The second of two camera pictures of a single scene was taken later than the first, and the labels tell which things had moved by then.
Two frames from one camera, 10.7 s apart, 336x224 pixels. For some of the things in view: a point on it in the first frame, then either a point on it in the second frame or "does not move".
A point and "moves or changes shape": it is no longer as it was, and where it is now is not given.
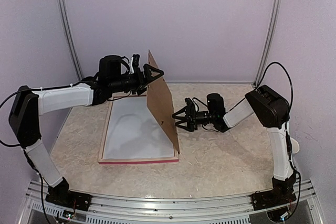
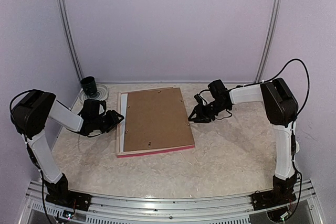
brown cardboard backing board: x=158 y=102 moves or changes shape
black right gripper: x=186 y=118 -> x=199 y=110
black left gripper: x=145 y=74 -> x=114 y=114
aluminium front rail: x=302 y=208 does not move
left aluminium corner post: x=68 y=29 does not move
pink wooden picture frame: x=128 y=160 -> x=122 y=154
